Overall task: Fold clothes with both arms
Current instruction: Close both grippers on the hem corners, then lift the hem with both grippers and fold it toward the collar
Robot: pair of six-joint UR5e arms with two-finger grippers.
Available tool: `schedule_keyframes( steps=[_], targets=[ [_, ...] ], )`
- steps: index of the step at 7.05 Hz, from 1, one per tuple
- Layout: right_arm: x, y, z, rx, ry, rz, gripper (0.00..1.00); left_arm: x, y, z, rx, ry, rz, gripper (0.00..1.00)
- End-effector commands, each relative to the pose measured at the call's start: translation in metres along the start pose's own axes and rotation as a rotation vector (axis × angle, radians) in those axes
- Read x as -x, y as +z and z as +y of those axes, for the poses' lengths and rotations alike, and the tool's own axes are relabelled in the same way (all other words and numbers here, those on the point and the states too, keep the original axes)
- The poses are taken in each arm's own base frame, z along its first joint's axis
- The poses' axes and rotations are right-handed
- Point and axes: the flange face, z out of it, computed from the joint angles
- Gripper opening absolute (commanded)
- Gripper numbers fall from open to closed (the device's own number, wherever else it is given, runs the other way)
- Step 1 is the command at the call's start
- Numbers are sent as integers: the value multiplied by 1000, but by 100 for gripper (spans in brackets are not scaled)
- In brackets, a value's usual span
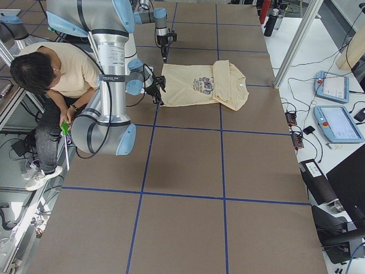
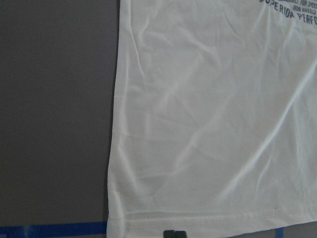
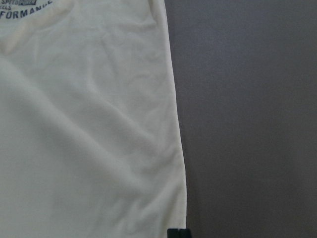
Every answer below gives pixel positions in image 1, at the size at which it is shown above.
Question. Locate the black steel-capped bottle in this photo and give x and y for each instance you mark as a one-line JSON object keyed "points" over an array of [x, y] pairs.
{"points": [[270, 23]]}

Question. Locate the far blue teach pendant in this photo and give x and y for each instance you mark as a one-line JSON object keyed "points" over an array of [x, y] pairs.
{"points": [[332, 86]]}

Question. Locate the blue teach pendant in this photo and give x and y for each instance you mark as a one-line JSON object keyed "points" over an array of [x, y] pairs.
{"points": [[332, 86], [337, 124]]}

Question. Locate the seated person beige shirt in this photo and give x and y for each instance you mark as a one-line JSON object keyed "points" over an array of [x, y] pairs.
{"points": [[69, 78]]}

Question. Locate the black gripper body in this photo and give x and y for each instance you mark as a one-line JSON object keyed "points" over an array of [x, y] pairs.
{"points": [[162, 43], [154, 86]]}

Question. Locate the black monitor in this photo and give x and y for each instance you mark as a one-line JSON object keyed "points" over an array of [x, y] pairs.
{"points": [[347, 181]]}

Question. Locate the cream long-sleeve graphic shirt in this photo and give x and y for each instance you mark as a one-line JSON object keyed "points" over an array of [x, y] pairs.
{"points": [[188, 85]]}

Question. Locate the aluminium camera post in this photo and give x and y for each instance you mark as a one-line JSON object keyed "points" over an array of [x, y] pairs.
{"points": [[298, 38]]}

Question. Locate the near blue teach pendant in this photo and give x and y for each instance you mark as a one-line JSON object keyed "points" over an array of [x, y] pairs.
{"points": [[337, 124]]}

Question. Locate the red bottle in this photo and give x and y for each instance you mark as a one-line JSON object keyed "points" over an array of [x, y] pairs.
{"points": [[264, 10]]}

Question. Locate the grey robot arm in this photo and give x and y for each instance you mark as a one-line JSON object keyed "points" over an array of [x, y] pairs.
{"points": [[146, 13], [104, 126]]}

